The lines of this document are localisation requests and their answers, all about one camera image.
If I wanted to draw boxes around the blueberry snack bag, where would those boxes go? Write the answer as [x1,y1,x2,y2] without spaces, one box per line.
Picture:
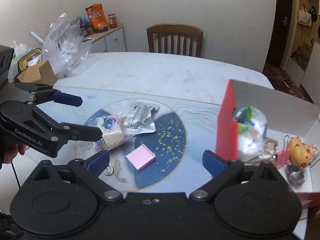
[96,115,136,151]

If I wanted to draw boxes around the pink sticky note pad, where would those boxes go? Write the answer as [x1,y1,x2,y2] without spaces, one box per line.
[125,144,156,171]

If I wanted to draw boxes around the tissue pack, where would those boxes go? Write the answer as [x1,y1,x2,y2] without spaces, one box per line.
[235,105,267,162]

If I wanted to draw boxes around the pink binder clip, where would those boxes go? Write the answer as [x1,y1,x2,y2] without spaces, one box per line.
[274,135,290,168]

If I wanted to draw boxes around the silver candy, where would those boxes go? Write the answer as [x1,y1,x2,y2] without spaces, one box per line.
[285,164,305,187]

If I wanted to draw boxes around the yellow plush toy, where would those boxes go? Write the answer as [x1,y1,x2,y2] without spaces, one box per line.
[287,137,313,168]

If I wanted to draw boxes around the tiger striped plush toy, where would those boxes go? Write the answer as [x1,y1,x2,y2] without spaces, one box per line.
[310,144,319,160]

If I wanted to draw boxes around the person's left hand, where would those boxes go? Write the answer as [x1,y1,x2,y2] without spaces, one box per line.
[1,141,27,167]

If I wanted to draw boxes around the brown cardboard box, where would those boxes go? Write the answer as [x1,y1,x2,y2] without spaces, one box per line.
[14,61,56,85]

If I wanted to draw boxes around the clear plastic bag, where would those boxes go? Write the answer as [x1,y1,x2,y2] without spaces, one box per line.
[42,12,92,79]

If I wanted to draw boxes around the silver foil packet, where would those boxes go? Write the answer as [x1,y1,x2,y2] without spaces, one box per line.
[124,101,160,134]

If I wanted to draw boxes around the blue patterned table mat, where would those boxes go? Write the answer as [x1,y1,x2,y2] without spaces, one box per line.
[40,88,220,193]

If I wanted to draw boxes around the white drawer cabinet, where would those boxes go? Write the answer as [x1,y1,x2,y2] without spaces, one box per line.
[84,23,127,53]

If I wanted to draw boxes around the red and white cardboard box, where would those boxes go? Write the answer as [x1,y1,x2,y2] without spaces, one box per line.
[215,80,319,208]

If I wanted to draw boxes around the orange snack bag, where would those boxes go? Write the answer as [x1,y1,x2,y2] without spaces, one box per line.
[85,4,108,33]

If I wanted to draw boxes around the red lid jar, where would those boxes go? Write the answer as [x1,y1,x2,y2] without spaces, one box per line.
[108,13,118,29]

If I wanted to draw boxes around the white storage cabinets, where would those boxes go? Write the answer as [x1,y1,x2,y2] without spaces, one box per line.
[285,0,320,103]

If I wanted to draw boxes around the brown wooden chair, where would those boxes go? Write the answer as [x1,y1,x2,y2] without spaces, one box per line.
[146,23,203,57]

